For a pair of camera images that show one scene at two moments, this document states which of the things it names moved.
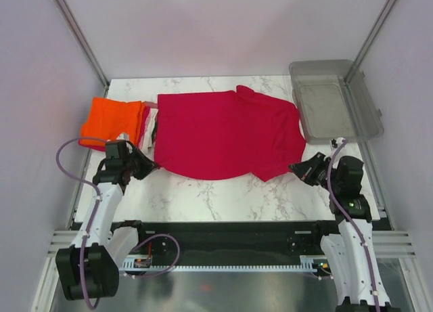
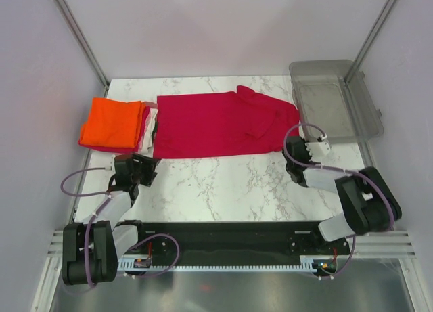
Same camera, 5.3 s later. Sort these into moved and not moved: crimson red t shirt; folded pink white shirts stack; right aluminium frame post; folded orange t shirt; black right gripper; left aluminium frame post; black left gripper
Moved: black left gripper; black right gripper; crimson red t shirt
Not moved: folded orange t shirt; left aluminium frame post; right aluminium frame post; folded pink white shirts stack
